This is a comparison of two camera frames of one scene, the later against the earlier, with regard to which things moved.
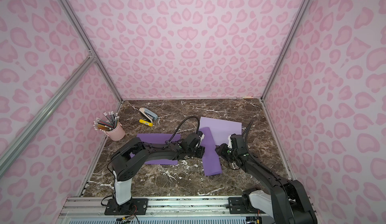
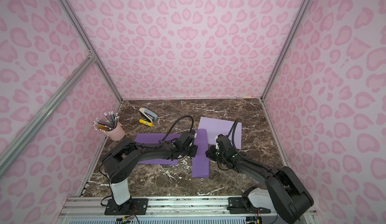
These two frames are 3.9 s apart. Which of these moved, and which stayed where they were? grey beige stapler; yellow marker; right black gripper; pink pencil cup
Moved: right black gripper
Stayed: grey beige stapler; yellow marker; pink pencil cup
